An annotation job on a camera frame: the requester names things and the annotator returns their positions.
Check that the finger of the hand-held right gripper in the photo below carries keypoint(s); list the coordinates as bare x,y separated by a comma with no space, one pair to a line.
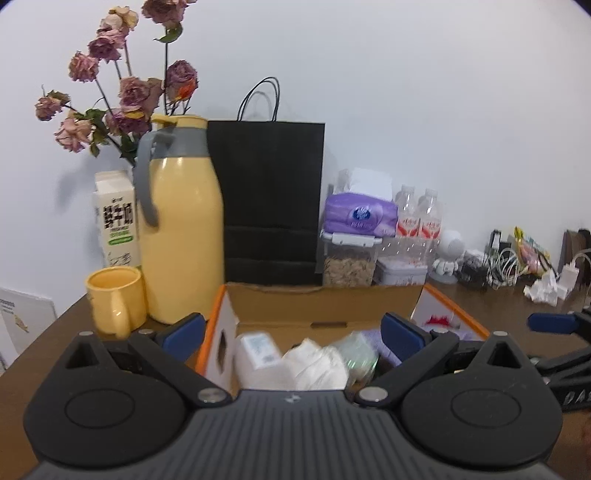
563,362
549,321

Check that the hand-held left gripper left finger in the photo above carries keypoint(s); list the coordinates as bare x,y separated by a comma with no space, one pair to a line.
184,333

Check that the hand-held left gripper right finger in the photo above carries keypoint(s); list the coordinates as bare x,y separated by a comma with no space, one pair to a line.
401,337

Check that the purple striped item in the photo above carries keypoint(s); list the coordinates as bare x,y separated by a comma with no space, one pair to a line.
376,344

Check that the clear plastic bag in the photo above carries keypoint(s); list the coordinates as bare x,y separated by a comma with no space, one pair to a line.
358,353

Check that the white printed plastic bottle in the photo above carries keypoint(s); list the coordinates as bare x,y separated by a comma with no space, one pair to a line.
256,360

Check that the white cloth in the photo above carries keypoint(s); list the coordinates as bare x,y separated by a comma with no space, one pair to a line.
316,367

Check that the orange cardboard box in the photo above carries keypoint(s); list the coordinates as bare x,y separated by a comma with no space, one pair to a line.
277,307

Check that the crumpled white paper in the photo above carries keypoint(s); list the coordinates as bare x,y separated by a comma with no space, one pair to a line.
542,290

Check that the white charger plug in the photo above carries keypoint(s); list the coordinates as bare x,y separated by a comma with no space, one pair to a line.
569,277

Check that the white tin box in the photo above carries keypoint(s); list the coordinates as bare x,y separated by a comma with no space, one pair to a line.
399,272

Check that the colourful snack packet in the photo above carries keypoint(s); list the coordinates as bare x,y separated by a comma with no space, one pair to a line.
531,251

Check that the yellow mug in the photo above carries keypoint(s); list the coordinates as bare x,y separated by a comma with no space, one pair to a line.
115,295

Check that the clear food container white lid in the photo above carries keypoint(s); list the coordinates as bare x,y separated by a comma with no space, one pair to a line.
348,263

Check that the white robot toy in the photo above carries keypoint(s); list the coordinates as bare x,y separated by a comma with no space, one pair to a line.
449,254

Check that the black charger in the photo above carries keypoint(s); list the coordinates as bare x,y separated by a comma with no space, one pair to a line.
496,240

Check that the purple tissue pack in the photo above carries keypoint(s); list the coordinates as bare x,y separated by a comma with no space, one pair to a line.
360,214

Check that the white milk carton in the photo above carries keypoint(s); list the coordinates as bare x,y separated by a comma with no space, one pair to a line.
117,217

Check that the white leaflet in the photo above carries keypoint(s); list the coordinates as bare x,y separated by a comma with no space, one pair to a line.
25,318

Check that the black paper bag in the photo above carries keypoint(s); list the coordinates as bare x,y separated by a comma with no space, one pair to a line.
268,194

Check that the dried pink rose bouquet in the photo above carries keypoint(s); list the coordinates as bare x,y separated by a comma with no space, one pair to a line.
129,92

